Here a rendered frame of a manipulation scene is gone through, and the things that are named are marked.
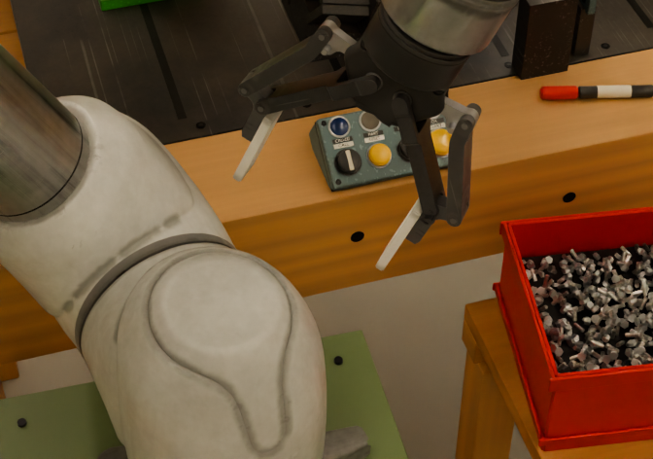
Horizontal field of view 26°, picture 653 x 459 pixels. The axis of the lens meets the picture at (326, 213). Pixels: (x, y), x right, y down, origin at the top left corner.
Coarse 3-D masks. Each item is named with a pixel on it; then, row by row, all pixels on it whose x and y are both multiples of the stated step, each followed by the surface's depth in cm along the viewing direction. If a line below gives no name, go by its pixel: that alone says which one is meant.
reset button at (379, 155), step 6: (378, 144) 152; (372, 150) 152; (378, 150) 152; (384, 150) 152; (372, 156) 152; (378, 156) 152; (384, 156) 152; (390, 156) 152; (372, 162) 152; (378, 162) 152; (384, 162) 152
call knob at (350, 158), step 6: (348, 150) 151; (354, 150) 152; (342, 156) 151; (348, 156) 151; (354, 156) 151; (336, 162) 152; (342, 162) 151; (348, 162) 151; (354, 162) 151; (360, 162) 151; (342, 168) 151; (348, 168) 151; (354, 168) 151
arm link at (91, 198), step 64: (0, 64) 100; (0, 128) 100; (64, 128) 107; (128, 128) 112; (0, 192) 105; (64, 192) 108; (128, 192) 110; (192, 192) 118; (0, 256) 111; (64, 256) 109; (128, 256) 111; (64, 320) 115
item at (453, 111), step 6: (450, 102) 105; (456, 102) 105; (444, 108) 105; (450, 108) 105; (456, 108) 105; (462, 108) 105; (468, 108) 105; (444, 114) 105; (450, 114) 105; (456, 114) 105; (462, 114) 105; (468, 114) 105; (474, 114) 105; (450, 120) 105; (456, 120) 105; (450, 126) 105; (450, 132) 105
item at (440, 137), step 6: (432, 132) 154; (438, 132) 153; (444, 132) 153; (432, 138) 153; (438, 138) 153; (444, 138) 153; (438, 144) 153; (444, 144) 153; (438, 150) 153; (444, 150) 153
